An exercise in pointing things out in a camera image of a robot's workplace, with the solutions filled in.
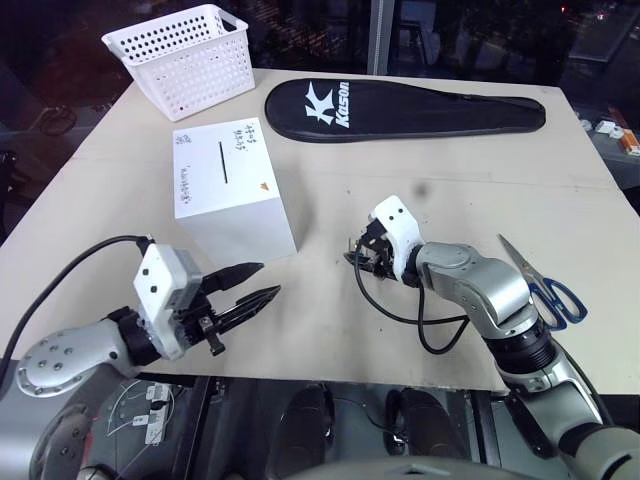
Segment blue-handled scissors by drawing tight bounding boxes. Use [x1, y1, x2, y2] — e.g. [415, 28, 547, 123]
[496, 233, 589, 332]

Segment white tags with wires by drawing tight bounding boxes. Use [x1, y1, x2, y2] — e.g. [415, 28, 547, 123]
[104, 382, 177, 446]

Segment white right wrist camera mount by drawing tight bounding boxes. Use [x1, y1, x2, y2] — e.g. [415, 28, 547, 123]
[373, 195, 427, 280]

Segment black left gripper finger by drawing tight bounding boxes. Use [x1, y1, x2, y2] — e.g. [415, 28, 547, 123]
[198, 261, 265, 298]
[213, 284, 283, 336]

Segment silver robot torso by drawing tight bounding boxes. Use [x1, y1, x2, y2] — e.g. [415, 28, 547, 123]
[294, 459, 506, 480]

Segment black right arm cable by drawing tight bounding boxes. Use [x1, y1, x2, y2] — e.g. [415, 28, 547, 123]
[352, 257, 475, 356]

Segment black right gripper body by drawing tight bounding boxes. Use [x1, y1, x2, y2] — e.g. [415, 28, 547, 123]
[356, 213, 402, 280]

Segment white perforated plastic basket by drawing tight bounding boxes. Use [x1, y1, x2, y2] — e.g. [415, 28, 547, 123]
[101, 3, 258, 123]

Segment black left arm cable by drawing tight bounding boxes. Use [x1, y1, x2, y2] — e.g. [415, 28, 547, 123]
[0, 235, 152, 396]

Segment black Kason racket bag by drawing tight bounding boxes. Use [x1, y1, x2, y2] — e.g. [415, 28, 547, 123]
[264, 76, 548, 145]

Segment white box with slot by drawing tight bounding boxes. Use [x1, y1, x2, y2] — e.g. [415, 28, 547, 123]
[172, 117, 302, 264]

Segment dark rounded shape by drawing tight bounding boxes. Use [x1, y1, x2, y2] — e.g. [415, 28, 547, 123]
[383, 388, 455, 460]
[276, 384, 337, 465]

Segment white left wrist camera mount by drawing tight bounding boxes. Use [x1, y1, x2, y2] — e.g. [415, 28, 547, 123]
[132, 243, 205, 362]

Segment black table frame leg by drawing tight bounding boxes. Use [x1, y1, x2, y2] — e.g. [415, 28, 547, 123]
[167, 375, 214, 480]

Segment white window pillar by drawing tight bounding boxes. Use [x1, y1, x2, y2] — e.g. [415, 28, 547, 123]
[367, 0, 395, 76]

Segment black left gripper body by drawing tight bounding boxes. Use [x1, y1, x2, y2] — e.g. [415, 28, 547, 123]
[168, 293, 226, 358]

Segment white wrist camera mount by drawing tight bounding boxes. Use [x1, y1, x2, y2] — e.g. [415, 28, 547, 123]
[373, 195, 427, 280]
[132, 243, 205, 362]

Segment orange and white background object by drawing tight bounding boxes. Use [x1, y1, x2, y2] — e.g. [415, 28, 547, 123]
[618, 129, 640, 157]

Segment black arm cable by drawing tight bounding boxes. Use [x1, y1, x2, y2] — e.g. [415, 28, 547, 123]
[0, 235, 152, 396]
[352, 257, 475, 356]

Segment small white background objects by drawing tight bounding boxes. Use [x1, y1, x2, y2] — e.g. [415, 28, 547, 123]
[593, 118, 625, 140]

